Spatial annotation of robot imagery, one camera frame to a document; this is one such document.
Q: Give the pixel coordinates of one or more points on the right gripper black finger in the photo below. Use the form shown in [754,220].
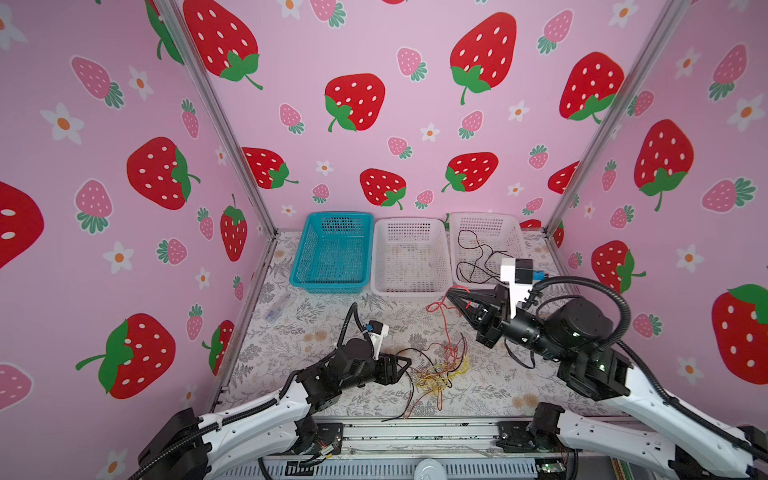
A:
[458,295]
[474,311]

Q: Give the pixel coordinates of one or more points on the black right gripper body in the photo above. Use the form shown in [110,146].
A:
[490,333]

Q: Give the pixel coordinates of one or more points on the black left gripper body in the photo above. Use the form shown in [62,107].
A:
[373,371]

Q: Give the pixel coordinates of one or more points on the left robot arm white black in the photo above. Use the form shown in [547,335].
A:
[202,447]

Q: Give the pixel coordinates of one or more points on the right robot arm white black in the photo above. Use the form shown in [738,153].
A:
[679,442]

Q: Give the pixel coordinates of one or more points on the white basket right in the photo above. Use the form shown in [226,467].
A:
[478,242]

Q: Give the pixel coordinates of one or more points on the white basket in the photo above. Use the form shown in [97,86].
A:
[478,242]
[410,259]

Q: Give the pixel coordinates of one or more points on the white basket middle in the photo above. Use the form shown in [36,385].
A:
[410,259]

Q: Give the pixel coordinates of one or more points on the clear plastic bag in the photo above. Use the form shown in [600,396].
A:
[280,306]

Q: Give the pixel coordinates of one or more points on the teal plastic basket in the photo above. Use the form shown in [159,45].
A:
[334,254]

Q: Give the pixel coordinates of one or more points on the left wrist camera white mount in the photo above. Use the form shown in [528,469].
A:
[376,332]

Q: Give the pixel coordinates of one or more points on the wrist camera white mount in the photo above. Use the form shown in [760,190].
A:
[376,332]
[519,274]

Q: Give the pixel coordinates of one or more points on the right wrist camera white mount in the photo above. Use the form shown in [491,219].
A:
[519,274]

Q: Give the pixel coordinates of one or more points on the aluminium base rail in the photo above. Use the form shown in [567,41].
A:
[453,450]

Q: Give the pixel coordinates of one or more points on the aluminium corner post right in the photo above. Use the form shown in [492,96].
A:
[660,34]

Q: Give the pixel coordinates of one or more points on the aluminium corner post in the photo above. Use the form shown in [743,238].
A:
[660,34]
[181,36]

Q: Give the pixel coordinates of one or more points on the aluminium corner post left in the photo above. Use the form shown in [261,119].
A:
[181,36]

